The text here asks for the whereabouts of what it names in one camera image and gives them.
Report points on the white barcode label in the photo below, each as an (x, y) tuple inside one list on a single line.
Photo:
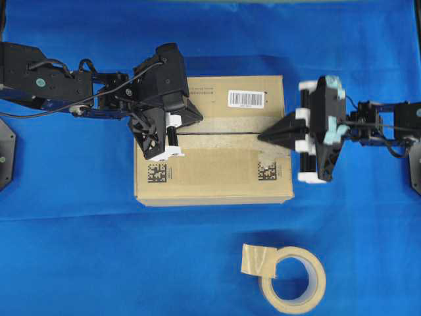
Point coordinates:
[(246, 99)]

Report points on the blue table cloth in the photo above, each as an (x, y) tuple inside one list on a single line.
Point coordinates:
[(74, 240)]

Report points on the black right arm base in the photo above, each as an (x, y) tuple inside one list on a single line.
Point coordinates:
[(414, 167)]

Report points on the beige packing tape roll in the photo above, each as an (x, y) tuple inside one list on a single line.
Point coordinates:
[(292, 280)]

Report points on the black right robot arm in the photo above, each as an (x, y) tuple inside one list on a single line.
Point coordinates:
[(395, 126)]

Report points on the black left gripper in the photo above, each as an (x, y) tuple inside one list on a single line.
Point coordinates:
[(161, 104)]

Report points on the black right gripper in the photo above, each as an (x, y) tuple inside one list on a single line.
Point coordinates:
[(317, 128)]

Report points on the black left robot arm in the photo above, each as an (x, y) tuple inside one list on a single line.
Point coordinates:
[(34, 81)]

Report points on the brown cardboard box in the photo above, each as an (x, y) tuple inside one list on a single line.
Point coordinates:
[(224, 162)]

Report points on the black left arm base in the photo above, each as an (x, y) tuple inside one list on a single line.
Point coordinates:
[(7, 150)]

